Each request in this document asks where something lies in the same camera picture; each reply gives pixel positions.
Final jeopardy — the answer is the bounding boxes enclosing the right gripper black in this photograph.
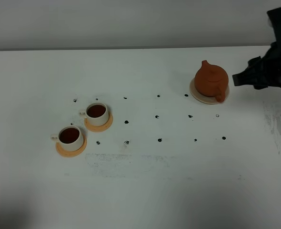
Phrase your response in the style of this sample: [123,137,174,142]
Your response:
[232,7,281,90]

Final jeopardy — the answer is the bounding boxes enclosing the brown teapot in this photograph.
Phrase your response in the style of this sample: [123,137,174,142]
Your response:
[194,60,229,103]

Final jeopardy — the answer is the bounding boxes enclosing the cream teapot coaster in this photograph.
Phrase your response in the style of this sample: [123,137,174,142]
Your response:
[190,78,230,104]

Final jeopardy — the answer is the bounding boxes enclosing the far white teacup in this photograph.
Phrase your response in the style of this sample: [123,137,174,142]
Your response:
[79,103,109,126]

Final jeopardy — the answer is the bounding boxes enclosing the white teacup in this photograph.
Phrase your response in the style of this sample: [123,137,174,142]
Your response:
[50,125,83,151]
[79,103,109,126]

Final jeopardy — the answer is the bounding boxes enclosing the far orange saucer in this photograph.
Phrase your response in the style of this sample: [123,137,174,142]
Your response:
[84,112,113,133]

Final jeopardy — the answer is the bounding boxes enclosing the orange saucer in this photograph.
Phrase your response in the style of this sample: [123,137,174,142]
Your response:
[84,112,113,133]
[55,135,87,157]

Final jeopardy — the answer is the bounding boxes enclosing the near white teacup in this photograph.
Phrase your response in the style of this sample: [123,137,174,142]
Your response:
[50,125,83,151]

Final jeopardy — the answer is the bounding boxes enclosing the near orange saucer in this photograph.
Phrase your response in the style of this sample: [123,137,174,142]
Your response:
[55,135,87,157]

